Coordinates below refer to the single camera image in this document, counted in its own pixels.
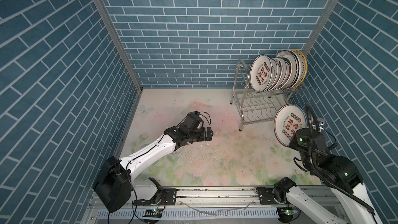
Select aluminium corner post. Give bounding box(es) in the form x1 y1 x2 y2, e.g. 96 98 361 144
302 0 339 57
92 0 143 94

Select aluminium left corner post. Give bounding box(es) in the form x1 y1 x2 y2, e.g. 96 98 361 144
92 0 143 94

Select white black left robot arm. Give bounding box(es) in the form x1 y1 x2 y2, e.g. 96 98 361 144
93 126 214 213

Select left base circuit board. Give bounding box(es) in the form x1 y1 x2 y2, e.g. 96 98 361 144
143 208 163 219

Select white plate red characters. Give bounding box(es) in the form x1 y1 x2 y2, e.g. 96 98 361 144
250 55 272 92
274 104 307 147

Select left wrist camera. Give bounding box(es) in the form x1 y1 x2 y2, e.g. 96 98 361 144
182 111 203 130

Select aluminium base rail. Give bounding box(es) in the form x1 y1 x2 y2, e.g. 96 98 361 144
80 185 355 224

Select stainless steel dish rack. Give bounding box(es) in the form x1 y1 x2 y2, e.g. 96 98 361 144
230 59 308 131

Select right base circuit board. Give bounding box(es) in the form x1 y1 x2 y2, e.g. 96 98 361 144
277 207 299 224

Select aluminium right corner post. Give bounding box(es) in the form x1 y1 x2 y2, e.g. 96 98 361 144
302 0 339 57

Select base circuit board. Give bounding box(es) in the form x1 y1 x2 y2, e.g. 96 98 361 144
277 207 299 224
143 208 163 219

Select white plates stack middle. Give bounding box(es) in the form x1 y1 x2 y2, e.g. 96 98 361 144
269 50 299 91

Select black corrugated right cable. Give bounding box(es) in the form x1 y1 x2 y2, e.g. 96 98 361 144
303 102 375 215

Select yellow rimmed rear plate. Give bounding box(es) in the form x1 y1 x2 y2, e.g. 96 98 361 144
291 49 308 88

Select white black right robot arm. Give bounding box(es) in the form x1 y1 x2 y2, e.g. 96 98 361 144
256 128 382 224

